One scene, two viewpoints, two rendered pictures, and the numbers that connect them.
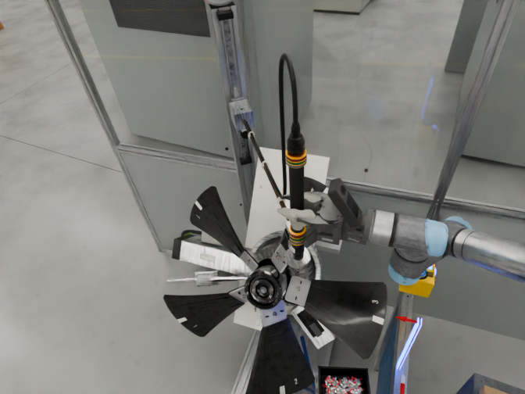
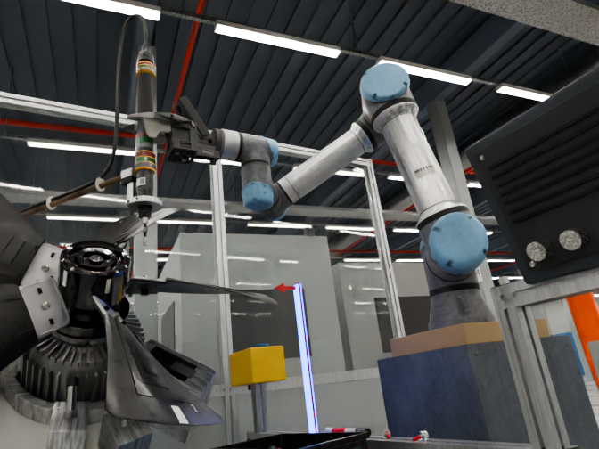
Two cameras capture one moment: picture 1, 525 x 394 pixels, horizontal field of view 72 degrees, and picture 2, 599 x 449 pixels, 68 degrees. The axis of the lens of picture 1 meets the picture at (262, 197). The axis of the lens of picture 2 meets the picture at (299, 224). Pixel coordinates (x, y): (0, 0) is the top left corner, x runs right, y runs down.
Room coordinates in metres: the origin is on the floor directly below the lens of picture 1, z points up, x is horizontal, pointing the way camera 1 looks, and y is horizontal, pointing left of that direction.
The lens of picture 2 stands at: (-0.17, 0.45, 0.96)
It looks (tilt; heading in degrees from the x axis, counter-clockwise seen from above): 20 degrees up; 305
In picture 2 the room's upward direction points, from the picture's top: 7 degrees counter-clockwise
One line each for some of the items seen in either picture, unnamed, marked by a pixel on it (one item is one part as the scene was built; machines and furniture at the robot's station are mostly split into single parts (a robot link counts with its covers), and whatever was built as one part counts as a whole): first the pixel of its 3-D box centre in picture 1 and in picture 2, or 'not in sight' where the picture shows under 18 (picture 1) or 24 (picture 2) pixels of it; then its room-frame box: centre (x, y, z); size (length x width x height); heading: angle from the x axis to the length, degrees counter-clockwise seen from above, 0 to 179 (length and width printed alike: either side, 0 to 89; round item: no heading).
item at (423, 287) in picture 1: (416, 270); (257, 368); (0.71, -0.53, 1.02); 0.16 x 0.10 x 0.11; 156
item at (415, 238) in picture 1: (417, 235); (254, 151); (0.48, -0.33, 1.54); 0.11 x 0.08 x 0.09; 66
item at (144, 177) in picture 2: (297, 206); (145, 124); (0.59, -0.08, 1.56); 0.04 x 0.04 x 0.46
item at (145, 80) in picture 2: (296, 198); (145, 114); (0.59, -0.08, 1.58); 0.03 x 0.03 x 0.21
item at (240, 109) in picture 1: (241, 113); not in sight; (1.20, 0.05, 1.44); 0.10 x 0.07 x 0.08; 11
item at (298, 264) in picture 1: (296, 244); (141, 187); (0.60, -0.08, 1.40); 0.09 x 0.07 x 0.10; 11
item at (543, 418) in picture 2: not in sight; (528, 362); (-0.04, -0.20, 0.96); 0.03 x 0.03 x 0.20; 66
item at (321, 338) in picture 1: (315, 317); (168, 389); (0.60, -0.14, 0.98); 0.20 x 0.16 x 0.20; 156
